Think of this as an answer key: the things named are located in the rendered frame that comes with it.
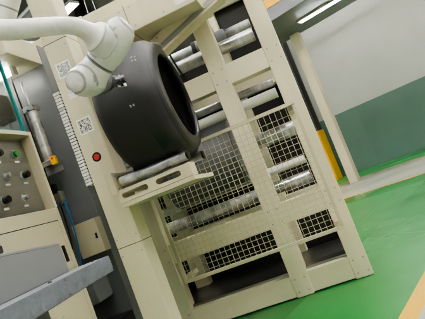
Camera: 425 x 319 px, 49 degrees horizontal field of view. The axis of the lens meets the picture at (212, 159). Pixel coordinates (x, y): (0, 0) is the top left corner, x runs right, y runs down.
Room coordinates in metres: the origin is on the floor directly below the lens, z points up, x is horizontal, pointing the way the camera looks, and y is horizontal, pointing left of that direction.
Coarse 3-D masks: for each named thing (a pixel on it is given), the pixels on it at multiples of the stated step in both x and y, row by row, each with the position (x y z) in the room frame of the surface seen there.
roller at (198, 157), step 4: (200, 152) 2.26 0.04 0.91; (196, 156) 2.26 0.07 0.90; (200, 156) 2.26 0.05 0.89; (204, 156) 2.27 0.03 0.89; (188, 160) 2.27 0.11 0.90; (192, 160) 2.27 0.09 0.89; (196, 160) 2.27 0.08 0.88; (180, 164) 2.28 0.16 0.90; (168, 168) 2.29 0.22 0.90; (160, 172) 2.30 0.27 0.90; (152, 176) 2.31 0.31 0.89
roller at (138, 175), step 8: (184, 152) 1.99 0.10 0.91; (160, 160) 2.02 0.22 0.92; (168, 160) 2.00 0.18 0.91; (176, 160) 1.99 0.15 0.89; (184, 160) 2.00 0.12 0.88; (144, 168) 2.03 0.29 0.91; (152, 168) 2.02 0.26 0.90; (160, 168) 2.01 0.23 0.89; (128, 176) 2.04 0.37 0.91; (136, 176) 2.03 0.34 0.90; (144, 176) 2.04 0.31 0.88; (120, 184) 2.06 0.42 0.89
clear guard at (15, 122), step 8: (0, 64) 2.08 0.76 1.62; (0, 72) 2.06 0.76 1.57; (0, 80) 2.04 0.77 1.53; (0, 88) 2.02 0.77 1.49; (8, 88) 2.08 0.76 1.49; (0, 96) 2.00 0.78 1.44; (8, 96) 2.06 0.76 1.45; (0, 104) 1.98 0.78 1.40; (8, 104) 2.04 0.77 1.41; (0, 112) 1.96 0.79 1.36; (8, 112) 2.02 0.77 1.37; (16, 112) 2.08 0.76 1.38; (0, 120) 1.94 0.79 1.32; (8, 120) 2.00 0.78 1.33; (16, 120) 2.06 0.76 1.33; (0, 128) 1.92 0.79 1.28; (8, 128) 1.98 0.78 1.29; (16, 128) 2.04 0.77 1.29; (24, 128) 2.08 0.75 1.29
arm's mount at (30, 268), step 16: (0, 256) 0.86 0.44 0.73; (16, 256) 0.91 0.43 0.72; (32, 256) 0.97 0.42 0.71; (48, 256) 1.03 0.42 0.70; (0, 272) 0.85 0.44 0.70; (16, 272) 0.89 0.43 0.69; (32, 272) 0.95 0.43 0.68; (48, 272) 1.00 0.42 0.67; (64, 272) 1.07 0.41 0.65; (0, 288) 0.83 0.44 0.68; (16, 288) 0.88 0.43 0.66; (32, 288) 0.93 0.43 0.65; (0, 304) 0.82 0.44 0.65
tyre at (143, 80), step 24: (144, 48) 1.97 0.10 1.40; (120, 72) 1.90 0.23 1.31; (144, 72) 1.88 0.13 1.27; (168, 72) 2.34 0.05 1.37; (96, 96) 1.92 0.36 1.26; (120, 96) 1.88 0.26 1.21; (144, 96) 1.86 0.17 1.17; (168, 96) 2.43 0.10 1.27; (120, 120) 1.90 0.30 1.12; (144, 120) 1.89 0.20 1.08; (168, 120) 1.91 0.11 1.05; (192, 120) 2.32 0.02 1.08; (120, 144) 1.95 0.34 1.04; (144, 144) 1.95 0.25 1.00; (168, 144) 1.96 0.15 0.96; (192, 144) 2.08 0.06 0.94
